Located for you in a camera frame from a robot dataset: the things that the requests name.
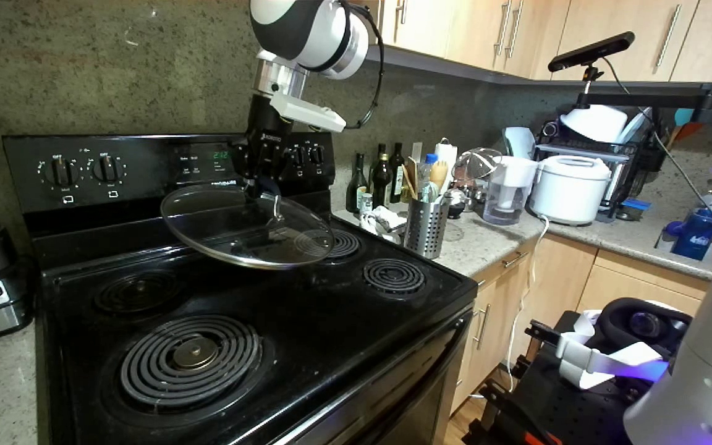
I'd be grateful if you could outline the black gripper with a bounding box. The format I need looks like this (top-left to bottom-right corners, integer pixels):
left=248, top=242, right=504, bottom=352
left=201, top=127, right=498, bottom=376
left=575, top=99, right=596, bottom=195
left=240, top=94, right=294, bottom=205

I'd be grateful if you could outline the black stove control knob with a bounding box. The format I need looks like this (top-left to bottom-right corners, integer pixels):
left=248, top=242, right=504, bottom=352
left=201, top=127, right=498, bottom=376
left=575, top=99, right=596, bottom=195
left=292, top=138, right=332, bottom=179
left=86, top=151, right=134, bottom=188
left=35, top=153, right=86, bottom=193

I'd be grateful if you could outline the large coil stove burner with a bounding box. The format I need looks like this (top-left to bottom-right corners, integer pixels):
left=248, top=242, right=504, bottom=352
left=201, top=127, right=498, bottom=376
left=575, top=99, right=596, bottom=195
left=289, top=225, right=363, bottom=266
left=117, top=314, right=265, bottom=414

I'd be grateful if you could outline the black electric stove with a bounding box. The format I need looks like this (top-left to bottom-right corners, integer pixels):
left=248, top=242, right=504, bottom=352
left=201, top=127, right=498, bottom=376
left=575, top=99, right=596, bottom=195
left=3, top=131, right=480, bottom=445

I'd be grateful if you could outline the small coil stove burner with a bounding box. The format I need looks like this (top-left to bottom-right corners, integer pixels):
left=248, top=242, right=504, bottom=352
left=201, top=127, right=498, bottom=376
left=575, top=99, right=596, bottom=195
left=362, top=256, right=431, bottom=300
left=93, top=269, right=187, bottom=320

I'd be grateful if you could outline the white plate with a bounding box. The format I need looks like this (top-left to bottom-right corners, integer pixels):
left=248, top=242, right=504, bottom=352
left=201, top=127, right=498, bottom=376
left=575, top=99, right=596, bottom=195
left=559, top=101, right=634, bottom=148

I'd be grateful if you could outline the dark glass bottle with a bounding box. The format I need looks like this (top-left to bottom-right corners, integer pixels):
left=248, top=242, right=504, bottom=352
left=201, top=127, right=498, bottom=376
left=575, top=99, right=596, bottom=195
left=346, top=151, right=371, bottom=219
left=368, top=145, right=394, bottom=209
left=388, top=141, right=409, bottom=205

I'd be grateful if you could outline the white ceramic dish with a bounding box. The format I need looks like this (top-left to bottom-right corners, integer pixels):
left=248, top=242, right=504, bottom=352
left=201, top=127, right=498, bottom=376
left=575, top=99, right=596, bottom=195
left=367, top=205, right=412, bottom=248

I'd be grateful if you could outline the perforated metal utensil holder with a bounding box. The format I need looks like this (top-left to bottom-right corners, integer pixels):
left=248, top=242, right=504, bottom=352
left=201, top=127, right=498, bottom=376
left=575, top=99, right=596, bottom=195
left=404, top=193, right=456, bottom=263

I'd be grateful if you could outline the wooden fork spoon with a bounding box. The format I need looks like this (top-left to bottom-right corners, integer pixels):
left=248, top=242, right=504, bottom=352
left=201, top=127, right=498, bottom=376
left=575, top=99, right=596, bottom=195
left=428, top=159, right=452, bottom=200

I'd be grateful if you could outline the white bottle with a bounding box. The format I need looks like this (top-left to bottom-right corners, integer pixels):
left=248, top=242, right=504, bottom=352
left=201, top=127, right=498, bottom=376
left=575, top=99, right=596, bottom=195
left=433, top=136, right=462, bottom=182

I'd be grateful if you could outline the clear glass bowl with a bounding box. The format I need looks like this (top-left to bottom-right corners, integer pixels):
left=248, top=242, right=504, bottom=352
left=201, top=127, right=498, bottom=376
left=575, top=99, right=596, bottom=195
left=452, top=146, right=504, bottom=200

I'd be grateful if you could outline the clear water filter pitcher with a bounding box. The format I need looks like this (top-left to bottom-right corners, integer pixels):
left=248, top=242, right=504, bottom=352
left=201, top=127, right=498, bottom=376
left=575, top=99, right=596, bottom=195
left=480, top=157, right=538, bottom=229

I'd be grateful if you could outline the light wood upper cabinet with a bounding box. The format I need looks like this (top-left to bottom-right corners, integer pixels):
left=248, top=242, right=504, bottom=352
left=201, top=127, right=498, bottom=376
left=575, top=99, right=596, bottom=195
left=367, top=0, right=712, bottom=87

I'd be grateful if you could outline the light blue mug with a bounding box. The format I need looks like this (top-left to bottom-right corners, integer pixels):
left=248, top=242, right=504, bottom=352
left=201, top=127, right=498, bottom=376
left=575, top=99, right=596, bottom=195
left=501, top=125, right=538, bottom=163

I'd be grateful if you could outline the light wood base cabinet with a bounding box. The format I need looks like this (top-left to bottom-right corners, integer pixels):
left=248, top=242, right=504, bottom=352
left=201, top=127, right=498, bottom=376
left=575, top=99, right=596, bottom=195
left=448, top=234, right=712, bottom=419

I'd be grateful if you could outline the white rice cooker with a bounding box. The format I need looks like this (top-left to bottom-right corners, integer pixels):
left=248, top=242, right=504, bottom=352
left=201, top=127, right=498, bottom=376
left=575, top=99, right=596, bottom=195
left=527, top=153, right=615, bottom=230

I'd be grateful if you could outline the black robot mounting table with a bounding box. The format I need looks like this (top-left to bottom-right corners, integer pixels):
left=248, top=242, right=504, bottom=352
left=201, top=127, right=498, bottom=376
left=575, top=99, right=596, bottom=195
left=462, top=307, right=679, bottom=445

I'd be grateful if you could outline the small blue container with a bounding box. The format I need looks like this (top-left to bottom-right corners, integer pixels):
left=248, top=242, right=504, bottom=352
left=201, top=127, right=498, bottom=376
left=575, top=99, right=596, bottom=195
left=619, top=195, right=652, bottom=222

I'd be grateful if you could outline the black dish rack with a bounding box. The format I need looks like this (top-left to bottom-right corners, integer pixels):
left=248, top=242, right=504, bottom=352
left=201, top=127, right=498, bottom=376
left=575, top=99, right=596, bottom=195
left=531, top=85, right=712, bottom=222

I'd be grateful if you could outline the blue plastic jug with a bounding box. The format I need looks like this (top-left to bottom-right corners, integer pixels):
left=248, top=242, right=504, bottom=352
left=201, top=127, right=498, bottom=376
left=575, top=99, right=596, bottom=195
left=659, top=205, right=712, bottom=266

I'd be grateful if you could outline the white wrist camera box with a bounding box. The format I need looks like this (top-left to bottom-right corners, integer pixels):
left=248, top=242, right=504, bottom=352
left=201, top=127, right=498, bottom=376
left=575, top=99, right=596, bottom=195
left=266, top=89, right=349, bottom=136

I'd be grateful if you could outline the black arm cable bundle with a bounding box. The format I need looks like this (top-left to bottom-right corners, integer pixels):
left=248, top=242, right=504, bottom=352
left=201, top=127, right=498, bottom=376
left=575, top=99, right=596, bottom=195
left=339, top=0, right=388, bottom=135

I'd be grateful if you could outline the black curved oven handle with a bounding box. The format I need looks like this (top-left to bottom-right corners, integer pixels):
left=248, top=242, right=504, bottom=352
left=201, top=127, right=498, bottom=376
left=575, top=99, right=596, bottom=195
left=266, top=305, right=475, bottom=445

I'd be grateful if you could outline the black camera stand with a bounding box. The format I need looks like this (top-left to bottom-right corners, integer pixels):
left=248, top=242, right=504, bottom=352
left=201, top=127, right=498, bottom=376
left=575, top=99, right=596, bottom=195
left=578, top=63, right=608, bottom=110

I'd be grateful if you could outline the black stereo camera bar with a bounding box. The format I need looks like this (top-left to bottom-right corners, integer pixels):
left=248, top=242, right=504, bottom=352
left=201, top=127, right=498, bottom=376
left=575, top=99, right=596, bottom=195
left=546, top=31, right=638, bottom=74

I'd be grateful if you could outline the VR headset with white strap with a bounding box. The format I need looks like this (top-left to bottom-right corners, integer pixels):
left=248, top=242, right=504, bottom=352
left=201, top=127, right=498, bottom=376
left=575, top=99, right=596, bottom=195
left=552, top=294, right=694, bottom=393

